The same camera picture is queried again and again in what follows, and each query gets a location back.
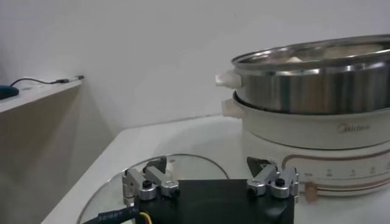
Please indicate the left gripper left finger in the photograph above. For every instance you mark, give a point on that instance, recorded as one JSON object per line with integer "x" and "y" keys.
{"x": 152, "y": 178}

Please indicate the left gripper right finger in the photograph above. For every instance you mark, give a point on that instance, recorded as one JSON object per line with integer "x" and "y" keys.
{"x": 268, "y": 178}

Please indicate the white steamed baozi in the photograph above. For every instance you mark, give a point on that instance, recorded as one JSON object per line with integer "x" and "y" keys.
{"x": 294, "y": 59}

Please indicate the stainless steel steamer basket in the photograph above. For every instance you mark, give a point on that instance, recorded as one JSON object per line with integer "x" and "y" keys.
{"x": 304, "y": 91}

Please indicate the cream electric cooker base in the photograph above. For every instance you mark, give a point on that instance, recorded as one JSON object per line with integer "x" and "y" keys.
{"x": 289, "y": 128}

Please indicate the white side desk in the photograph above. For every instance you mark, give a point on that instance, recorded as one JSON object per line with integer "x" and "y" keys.
{"x": 39, "y": 128}

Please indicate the blue computer mouse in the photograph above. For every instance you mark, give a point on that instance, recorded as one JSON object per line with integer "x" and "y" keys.
{"x": 7, "y": 92}

